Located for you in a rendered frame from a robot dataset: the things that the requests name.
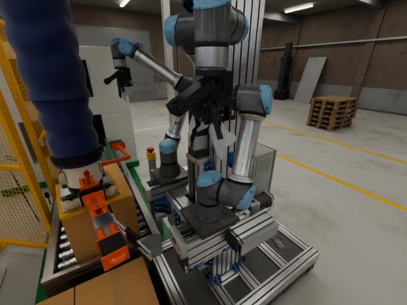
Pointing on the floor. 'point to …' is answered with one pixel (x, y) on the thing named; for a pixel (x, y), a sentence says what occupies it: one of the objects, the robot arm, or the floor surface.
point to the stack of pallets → (332, 112)
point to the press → (281, 94)
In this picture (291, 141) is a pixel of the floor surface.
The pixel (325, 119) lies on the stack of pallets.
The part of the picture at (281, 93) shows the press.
